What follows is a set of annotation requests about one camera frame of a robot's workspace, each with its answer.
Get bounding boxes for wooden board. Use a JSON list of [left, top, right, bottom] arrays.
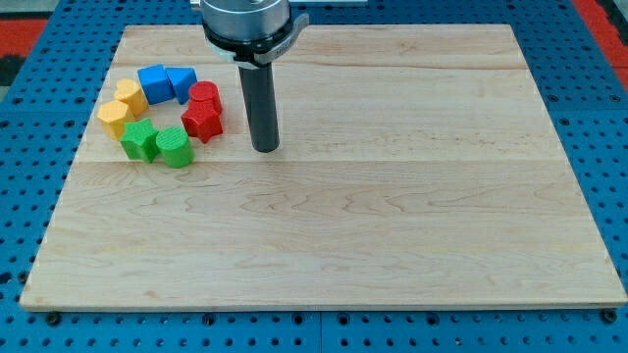
[[21, 25, 627, 312]]

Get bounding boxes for red cylinder block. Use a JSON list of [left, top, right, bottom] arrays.
[[188, 80, 223, 114]]

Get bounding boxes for green star block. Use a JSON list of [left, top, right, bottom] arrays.
[[120, 118, 159, 163]]

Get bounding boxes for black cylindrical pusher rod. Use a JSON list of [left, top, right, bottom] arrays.
[[238, 64, 280, 153]]

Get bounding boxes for blue triangular block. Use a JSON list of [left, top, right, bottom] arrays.
[[165, 67, 197, 105]]

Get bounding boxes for yellow heart block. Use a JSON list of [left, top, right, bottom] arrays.
[[114, 78, 148, 117]]

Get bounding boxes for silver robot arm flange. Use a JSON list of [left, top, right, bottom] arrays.
[[189, 0, 310, 70]]

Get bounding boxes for yellow hexagon block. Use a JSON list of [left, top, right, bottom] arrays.
[[96, 100, 134, 140]]

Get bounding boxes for blue cube block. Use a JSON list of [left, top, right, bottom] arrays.
[[137, 64, 175, 105]]

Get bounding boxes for green cylinder block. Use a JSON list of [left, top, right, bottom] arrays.
[[156, 126, 194, 169]]

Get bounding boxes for red star block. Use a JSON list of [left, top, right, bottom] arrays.
[[181, 104, 223, 144]]

